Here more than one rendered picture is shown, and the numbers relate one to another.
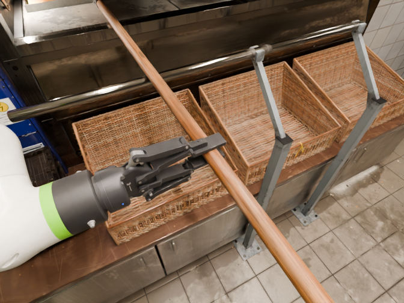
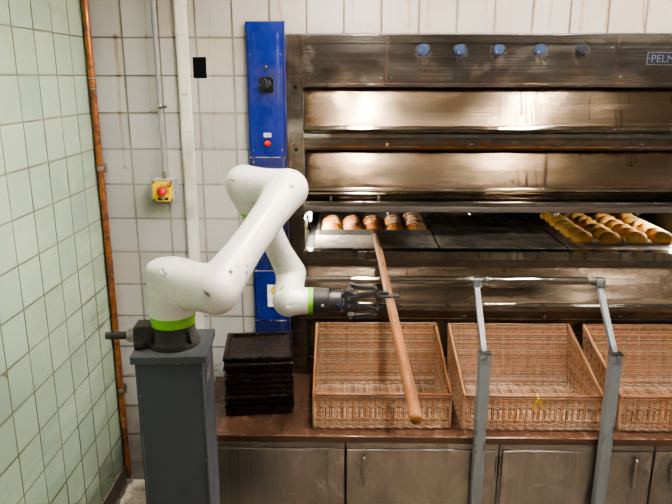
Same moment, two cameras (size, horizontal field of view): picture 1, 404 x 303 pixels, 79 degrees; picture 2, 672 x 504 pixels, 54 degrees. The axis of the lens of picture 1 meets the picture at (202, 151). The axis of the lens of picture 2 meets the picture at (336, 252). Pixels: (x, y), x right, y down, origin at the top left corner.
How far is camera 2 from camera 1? 1.91 m
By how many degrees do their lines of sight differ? 41
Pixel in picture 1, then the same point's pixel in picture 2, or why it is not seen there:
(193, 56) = (445, 290)
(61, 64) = (328, 271)
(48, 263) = (252, 421)
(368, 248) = not seen: outside the picture
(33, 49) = (315, 255)
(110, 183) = (336, 293)
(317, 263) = not seen: outside the picture
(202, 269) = not seen: outside the picture
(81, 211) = (321, 297)
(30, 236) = (300, 298)
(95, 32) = (362, 252)
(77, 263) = (274, 428)
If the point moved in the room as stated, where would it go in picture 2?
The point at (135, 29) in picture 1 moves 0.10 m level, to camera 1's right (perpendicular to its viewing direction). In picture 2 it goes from (394, 256) to (414, 258)
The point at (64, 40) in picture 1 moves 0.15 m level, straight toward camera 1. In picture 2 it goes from (338, 253) to (338, 263)
